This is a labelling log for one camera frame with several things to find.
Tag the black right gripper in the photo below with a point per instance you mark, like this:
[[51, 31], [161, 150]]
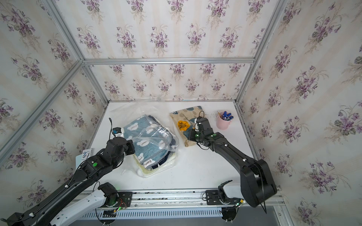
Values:
[[192, 134]]

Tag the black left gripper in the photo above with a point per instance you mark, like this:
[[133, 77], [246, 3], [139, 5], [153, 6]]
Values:
[[129, 145]]

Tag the beige blanket with orange pattern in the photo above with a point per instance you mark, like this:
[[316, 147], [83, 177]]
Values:
[[184, 121]]

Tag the clear plastic vacuum bag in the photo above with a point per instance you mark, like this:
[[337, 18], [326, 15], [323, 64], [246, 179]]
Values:
[[129, 112]]

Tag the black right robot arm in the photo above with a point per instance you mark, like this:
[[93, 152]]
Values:
[[256, 180]]

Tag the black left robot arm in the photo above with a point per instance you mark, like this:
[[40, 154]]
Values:
[[88, 173]]

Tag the teal bear pattern blanket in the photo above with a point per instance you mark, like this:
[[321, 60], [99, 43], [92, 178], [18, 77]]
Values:
[[153, 142]]

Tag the pink cup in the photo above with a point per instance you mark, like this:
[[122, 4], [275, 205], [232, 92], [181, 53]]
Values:
[[221, 124]]

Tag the white label card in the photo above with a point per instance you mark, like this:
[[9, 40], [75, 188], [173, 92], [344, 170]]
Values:
[[82, 157]]

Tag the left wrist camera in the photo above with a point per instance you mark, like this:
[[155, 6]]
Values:
[[117, 131]]

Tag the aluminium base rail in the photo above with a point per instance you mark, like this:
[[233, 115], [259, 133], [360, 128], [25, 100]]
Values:
[[170, 198]]

